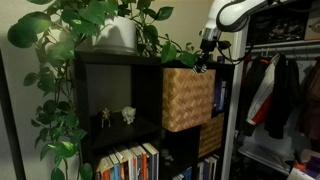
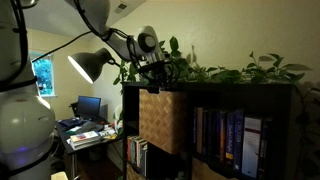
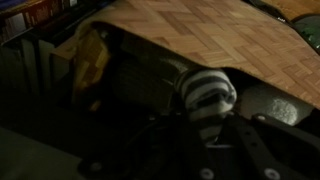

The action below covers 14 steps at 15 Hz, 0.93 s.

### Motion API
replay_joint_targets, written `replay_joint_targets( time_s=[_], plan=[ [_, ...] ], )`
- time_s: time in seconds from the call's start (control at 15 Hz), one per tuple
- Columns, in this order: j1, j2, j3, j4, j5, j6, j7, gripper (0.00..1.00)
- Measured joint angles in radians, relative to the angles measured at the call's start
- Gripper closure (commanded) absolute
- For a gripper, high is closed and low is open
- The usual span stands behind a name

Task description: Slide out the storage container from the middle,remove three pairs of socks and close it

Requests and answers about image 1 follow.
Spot black cube shelf unit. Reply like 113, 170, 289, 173
71, 49, 236, 180

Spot white maroon banded book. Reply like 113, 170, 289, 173
220, 80, 228, 112

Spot beige box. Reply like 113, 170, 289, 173
304, 9, 320, 42

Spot metal closet rod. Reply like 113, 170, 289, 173
245, 42, 320, 55

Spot white red jacket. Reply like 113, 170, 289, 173
246, 53, 282, 127

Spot round metal tins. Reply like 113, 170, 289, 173
159, 148, 175, 168

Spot blue circuits textbook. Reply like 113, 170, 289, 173
214, 79, 222, 113

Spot orange spine book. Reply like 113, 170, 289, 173
135, 144, 150, 180

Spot white elephant figurine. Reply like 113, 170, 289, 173
121, 106, 137, 125

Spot dark patterned box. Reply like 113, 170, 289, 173
248, 5, 310, 45

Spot black white striped socks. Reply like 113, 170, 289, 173
192, 63, 208, 74

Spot brass figurine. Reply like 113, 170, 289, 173
100, 107, 112, 129

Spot small woven basket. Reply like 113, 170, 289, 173
198, 113, 225, 158

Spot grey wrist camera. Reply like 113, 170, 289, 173
217, 39, 233, 52

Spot white orange paperback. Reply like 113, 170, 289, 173
95, 155, 114, 180

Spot green pothos plant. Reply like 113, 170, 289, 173
7, 0, 201, 180

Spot woven bamboo storage container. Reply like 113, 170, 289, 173
162, 67, 217, 133

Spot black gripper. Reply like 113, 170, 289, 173
195, 39, 218, 70

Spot dark book white pages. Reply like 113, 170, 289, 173
142, 142, 160, 180

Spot brown garment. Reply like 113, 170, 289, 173
295, 58, 320, 142

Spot blue spine paperback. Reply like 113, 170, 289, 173
107, 151, 122, 180

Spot black coat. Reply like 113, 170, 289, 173
264, 53, 303, 140

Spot white ceramic plant pot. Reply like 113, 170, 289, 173
92, 14, 138, 55

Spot white closet shelf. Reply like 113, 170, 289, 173
237, 142, 292, 176

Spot white door frame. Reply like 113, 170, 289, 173
220, 19, 251, 180

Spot white paperback row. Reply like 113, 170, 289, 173
195, 154, 220, 180

